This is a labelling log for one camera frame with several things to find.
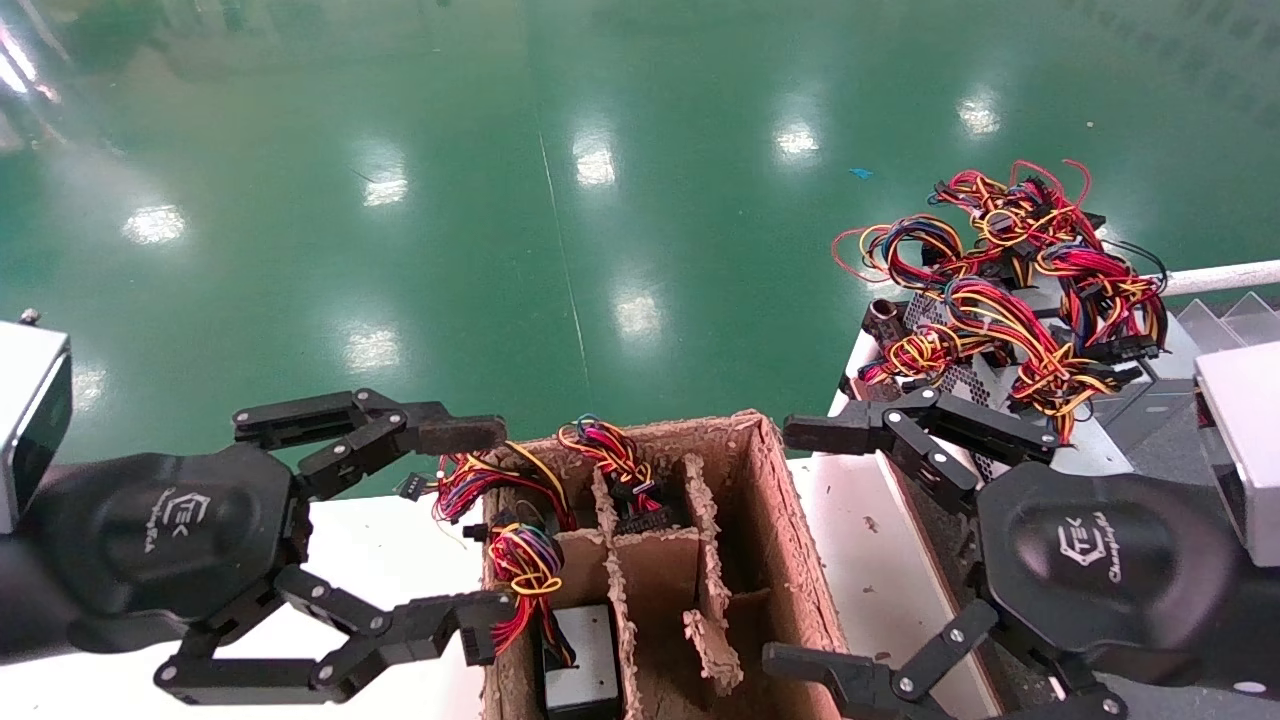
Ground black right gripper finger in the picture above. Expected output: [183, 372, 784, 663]
[783, 388, 1061, 516]
[762, 598, 1131, 720]

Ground brown cardboard box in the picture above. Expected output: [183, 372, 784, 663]
[480, 410, 876, 720]

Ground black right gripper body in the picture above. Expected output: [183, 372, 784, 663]
[975, 460, 1246, 661]

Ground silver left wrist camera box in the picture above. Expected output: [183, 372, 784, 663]
[0, 308, 73, 536]

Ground power supply, looped red wire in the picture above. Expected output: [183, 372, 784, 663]
[832, 215, 969, 293]

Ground wire bundle in box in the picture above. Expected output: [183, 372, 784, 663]
[398, 440, 579, 531]

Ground dark grey power supply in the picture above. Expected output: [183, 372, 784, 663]
[1035, 240, 1216, 471]

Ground ragged cardboard divider strip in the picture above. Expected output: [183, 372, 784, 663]
[683, 455, 748, 698]
[595, 468, 646, 720]

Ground silver power supply, fan grilles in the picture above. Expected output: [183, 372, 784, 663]
[858, 278, 1136, 481]

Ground white horizontal bar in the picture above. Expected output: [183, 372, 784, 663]
[1160, 260, 1280, 298]

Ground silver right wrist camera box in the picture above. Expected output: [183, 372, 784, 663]
[1195, 342, 1280, 569]

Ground white support pipe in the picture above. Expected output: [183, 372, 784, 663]
[828, 330, 876, 416]

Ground silver power supply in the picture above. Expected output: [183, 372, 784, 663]
[858, 278, 1136, 481]
[463, 518, 626, 720]

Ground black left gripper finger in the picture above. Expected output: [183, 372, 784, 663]
[233, 388, 508, 501]
[153, 565, 516, 706]

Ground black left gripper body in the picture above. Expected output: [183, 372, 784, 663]
[20, 445, 311, 656]

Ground black cylinder roller end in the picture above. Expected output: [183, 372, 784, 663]
[865, 298, 906, 346]

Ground clear plastic guard panels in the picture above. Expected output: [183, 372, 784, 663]
[1175, 292, 1280, 351]

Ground wide cardboard cross divider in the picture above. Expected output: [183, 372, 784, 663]
[555, 527, 706, 641]

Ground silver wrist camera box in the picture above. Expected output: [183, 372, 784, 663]
[1195, 342, 1280, 569]
[0, 308, 73, 536]

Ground power supply, black connector cluster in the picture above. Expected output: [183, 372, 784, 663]
[558, 415, 693, 533]

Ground power supply, tangled red wires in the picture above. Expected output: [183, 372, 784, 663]
[930, 158, 1109, 301]

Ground black conveyor edge strip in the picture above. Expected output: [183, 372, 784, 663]
[890, 455, 986, 641]

